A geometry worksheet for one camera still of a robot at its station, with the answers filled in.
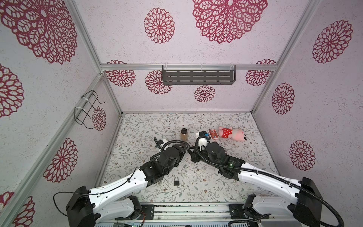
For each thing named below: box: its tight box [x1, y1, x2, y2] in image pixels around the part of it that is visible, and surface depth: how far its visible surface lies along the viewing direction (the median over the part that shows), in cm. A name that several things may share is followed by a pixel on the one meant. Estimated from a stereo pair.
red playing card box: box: [207, 128, 220, 140], surface depth 107 cm
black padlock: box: [173, 176, 180, 186], surface depth 85 cm
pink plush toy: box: [218, 126, 246, 141], surface depth 102 cm
